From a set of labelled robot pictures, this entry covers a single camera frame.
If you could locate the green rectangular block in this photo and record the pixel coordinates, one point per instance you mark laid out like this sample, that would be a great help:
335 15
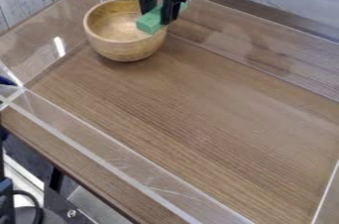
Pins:
148 22

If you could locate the brown wooden bowl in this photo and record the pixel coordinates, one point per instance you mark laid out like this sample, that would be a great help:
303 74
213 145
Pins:
112 34

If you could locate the black table leg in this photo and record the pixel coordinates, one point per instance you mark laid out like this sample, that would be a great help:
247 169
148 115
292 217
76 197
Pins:
56 180

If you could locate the clear acrylic tray wall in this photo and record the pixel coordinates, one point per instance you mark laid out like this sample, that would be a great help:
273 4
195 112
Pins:
215 133

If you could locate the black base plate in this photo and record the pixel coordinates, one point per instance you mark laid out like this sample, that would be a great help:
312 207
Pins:
58 211

